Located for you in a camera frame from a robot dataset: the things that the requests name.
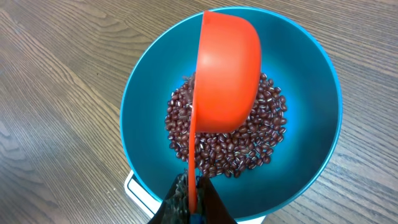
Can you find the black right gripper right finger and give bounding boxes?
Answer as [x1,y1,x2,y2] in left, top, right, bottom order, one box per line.
[198,177,237,224]

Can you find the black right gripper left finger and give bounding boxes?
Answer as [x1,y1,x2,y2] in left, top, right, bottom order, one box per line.
[148,172,189,224]

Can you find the red measuring scoop blue handle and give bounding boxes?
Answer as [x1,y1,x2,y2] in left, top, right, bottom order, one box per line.
[187,11,261,214]

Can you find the white kitchen scale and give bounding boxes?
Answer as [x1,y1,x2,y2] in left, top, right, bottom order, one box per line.
[124,169,267,224]

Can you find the red beans in bowl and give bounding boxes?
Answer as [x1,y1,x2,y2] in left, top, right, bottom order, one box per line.
[165,73,287,178]

